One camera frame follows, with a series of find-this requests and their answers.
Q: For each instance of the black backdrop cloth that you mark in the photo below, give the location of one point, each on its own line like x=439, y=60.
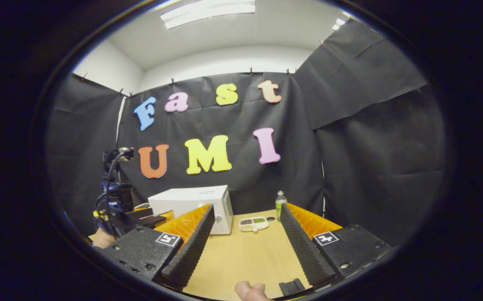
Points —
x=371, y=146

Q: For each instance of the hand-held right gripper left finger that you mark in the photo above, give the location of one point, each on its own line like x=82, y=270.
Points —
x=191, y=251

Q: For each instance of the long ceiling light panel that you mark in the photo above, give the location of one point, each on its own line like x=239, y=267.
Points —
x=208, y=11

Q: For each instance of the small ceiling light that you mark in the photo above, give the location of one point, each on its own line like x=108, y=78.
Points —
x=339, y=23

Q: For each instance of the row of black cloth clips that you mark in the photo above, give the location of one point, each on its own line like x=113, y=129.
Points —
x=250, y=71

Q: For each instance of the green drink bottle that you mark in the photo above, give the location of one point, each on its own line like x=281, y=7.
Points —
x=280, y=207

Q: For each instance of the white divided snack tray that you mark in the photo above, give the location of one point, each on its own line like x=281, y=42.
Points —
x=253, y=224

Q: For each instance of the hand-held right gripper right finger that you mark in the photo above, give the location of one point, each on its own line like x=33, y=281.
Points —
x=304, y=251

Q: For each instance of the white microwave oven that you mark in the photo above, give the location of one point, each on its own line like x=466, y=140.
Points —
x=182, y=200

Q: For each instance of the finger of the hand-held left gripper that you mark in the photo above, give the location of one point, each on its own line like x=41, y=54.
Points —
x=153, y=221
x=141, y=212

